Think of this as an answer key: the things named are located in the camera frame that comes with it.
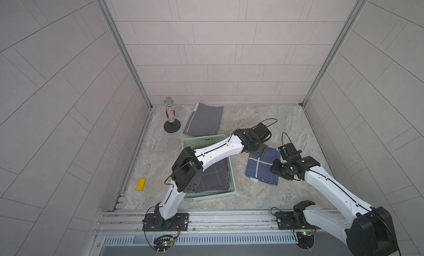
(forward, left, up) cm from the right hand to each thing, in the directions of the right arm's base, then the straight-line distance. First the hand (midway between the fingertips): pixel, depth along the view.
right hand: (271, 169), depth 83 cm
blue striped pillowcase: (+2, +6, -3) cm, 7 cm away
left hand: (+9, +5, +7) cm, 12 cm away
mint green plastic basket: (+17, +37, +2) cm, 41 cm away
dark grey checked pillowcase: (-2, +28, 0) cm, 28 cm away
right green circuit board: (-29, -8, -6) cm, 31 cm away
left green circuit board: (-27, +49, 0) cm, 56 cm away
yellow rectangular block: (-3, +66, -1) cm, 66 cm away
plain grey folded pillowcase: (+35, +35, 0) cm, 49 cm away
